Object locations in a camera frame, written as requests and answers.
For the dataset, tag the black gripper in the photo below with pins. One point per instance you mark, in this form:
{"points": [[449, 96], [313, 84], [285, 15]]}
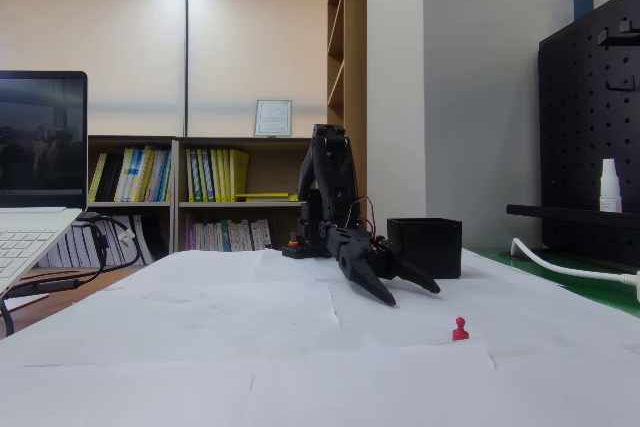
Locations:
{"points": [[361, 267]]}

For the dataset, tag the small red pawn piece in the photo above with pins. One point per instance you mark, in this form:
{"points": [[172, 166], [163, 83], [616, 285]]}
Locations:
{"points": [[459, 331]]}

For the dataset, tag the black orange robot base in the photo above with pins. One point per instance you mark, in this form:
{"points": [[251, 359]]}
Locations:
{"points": [[292, 250]]}

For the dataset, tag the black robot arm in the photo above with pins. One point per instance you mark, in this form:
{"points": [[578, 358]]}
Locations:
{"points": [[332, 182]]}

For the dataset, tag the black square box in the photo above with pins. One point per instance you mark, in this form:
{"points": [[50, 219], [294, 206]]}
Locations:
{"points": [[432, 247]]}

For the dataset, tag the white paper sheet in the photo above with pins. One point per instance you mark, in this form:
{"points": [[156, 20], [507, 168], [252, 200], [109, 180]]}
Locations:
{"points": [[370, 387], [570, 392], [500, 307], [200, 307], [125, 397]]}

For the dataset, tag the flat lying yellow folder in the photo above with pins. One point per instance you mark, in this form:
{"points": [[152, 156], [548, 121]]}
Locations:
{"points": [[265, 195]]}

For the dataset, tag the wide low wooden bookshelf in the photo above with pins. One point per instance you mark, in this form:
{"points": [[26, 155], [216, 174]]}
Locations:
{"points": [[270, 167]]}

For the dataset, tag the thick yellow binder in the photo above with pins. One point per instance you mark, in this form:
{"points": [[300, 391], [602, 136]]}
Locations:
{"points": [[240, 174]]}

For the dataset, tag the framed certificate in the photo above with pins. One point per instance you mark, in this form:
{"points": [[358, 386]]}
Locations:
{"points": [[273, 118]]}

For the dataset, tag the purple spined book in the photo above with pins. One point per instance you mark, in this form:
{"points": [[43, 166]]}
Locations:
{"points": [[190, 236]]}

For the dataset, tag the tall wooden bookshelf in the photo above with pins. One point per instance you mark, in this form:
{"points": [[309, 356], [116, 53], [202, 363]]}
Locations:
{"points": [[354, 72]]}

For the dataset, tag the green desk mat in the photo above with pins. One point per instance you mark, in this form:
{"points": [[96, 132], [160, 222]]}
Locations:
{"points": [[600, 292]]}

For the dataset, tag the small white bottle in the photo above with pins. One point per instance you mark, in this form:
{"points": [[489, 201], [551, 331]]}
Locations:
{"points": [[610, 189]]}

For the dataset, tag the black pegboard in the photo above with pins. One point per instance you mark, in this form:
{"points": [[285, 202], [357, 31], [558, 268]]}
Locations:
{"points": [[575, 122]]}

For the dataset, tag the white power strip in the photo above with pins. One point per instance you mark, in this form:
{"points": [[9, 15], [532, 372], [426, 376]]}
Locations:
{"points": [[634, 287]]}

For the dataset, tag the narrow low wooden bookshelf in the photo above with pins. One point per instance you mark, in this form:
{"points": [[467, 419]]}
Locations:
{"points": [[131, 206]]}

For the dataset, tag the black pegboard hook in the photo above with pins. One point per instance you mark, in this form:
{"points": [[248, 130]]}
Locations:
{"points": [[617, 38], [620, 85]]}

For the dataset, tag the black book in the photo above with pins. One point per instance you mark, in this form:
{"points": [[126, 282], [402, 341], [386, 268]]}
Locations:
{"points": [[110, 177]]}

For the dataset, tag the leaning yellow book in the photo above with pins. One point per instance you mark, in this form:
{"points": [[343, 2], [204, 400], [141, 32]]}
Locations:
{"points": [[97, 179]]}

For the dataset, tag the white laptop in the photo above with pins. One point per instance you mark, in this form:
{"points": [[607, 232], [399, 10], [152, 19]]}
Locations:
{"points": [[40, 147]]}

